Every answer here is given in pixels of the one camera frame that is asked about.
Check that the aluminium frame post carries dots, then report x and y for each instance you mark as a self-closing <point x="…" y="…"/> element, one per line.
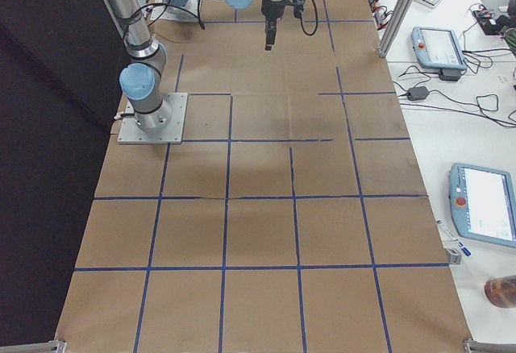
<point x="399" y="12"/>

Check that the amber glass bottle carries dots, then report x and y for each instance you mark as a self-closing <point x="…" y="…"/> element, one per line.
<point x="501" y="291"/>

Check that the teach pendant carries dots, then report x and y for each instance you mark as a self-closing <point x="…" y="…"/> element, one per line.
<point x="482" y="202"/>
<point x="437" y="48"/>

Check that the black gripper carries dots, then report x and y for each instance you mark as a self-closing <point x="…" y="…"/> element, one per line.
<point x="270" y="10"/>

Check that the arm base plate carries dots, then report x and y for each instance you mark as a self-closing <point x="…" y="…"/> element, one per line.
<point x="179" y="15"/>
<point x="166" y="125"/>

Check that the black power adapter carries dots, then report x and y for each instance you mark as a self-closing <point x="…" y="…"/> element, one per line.
<point x="417" y="93"/>

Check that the far teach pendant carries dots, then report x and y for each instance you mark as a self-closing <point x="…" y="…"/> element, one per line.
<point x="437" y="48"/>

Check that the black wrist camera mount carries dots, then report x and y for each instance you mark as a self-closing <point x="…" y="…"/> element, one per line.
<point x="298" y="7"/>

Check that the brown paper table cover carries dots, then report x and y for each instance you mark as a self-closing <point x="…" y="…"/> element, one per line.
<point x="292" y="218"/>

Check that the near teach pendant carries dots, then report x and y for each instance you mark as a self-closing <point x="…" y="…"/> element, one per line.
<point x="482" y="202"/>

